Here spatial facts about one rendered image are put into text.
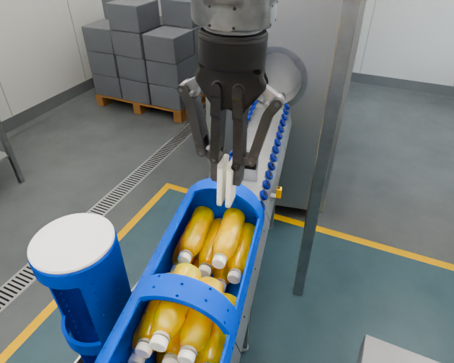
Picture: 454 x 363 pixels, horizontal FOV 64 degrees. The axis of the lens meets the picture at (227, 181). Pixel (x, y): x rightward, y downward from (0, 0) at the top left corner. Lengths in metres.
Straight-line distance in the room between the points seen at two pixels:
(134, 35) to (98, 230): 3.04
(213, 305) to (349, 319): 1.60
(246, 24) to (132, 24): 3.76
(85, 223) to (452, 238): 2.58
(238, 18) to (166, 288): 0.64
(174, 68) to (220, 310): 3.33
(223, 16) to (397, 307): 2.31
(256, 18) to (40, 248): 1.12
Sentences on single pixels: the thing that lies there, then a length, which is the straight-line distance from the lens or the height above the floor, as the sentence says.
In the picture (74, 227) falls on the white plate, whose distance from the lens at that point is 1.38.
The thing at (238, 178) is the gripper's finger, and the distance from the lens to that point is 0.49.
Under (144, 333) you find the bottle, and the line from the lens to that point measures 0.93.
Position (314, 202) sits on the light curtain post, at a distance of 1.87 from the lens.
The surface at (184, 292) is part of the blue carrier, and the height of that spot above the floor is 1.23.
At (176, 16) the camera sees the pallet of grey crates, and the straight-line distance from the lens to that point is 4.29.
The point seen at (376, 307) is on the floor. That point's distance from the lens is 2.49.
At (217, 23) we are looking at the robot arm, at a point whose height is 1.83.
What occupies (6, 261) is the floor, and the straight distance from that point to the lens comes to 2.96.
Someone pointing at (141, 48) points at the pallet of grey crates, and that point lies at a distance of 4.14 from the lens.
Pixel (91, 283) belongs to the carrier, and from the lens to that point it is 1.29.
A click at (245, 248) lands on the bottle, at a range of 1.12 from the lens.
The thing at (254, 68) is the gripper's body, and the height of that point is 1.79.
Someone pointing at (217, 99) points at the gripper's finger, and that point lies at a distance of 0.43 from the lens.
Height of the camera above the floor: 1.92
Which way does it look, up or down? 36 degrees down
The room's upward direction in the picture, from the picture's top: straight up
